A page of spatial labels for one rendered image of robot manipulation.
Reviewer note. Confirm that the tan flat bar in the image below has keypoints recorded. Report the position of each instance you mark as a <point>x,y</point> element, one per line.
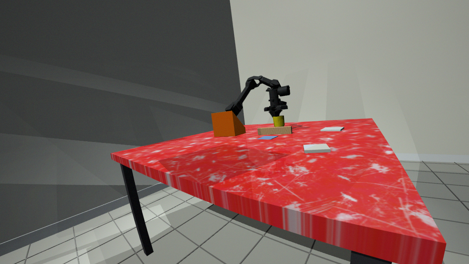
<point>275,130</point>

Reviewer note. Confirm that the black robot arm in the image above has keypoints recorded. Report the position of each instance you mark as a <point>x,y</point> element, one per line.
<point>274,90</point>

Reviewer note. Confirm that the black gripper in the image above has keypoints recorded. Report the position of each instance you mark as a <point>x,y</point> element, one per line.
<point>274,108</point>

